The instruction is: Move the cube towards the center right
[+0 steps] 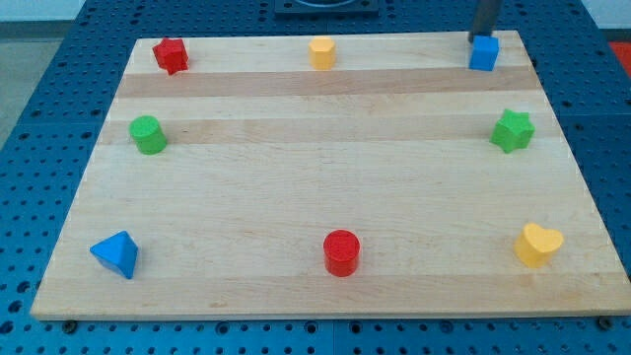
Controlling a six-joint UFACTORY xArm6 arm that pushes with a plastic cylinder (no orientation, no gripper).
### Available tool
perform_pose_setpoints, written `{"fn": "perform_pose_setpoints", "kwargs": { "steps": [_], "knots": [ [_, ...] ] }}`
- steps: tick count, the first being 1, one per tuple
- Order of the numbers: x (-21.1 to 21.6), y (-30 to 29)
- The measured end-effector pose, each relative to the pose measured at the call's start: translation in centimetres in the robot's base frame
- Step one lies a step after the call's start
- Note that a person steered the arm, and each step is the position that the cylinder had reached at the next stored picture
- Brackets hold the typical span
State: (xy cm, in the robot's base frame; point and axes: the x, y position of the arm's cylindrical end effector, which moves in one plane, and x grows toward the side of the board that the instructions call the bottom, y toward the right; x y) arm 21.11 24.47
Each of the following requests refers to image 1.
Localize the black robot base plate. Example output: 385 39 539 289
272 0 380 17

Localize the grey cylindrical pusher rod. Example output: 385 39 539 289
467 0 503 43

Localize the yellow hexagon block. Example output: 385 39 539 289
308 36 336 70

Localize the light wooden board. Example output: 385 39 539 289
31 31 630 320

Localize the green star block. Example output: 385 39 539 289
489 108 535 154

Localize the green cylinder block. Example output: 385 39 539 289
128 115 168 155

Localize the blue cube block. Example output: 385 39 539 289
468 35 500 71

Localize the red star block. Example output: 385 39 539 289
152 37 188 75

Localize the yellow heart block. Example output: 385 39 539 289
514 223 565 268

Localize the blue triangular prism block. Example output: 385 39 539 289
90 231 139 279

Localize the red cylinder block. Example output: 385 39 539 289
323 230 361 277

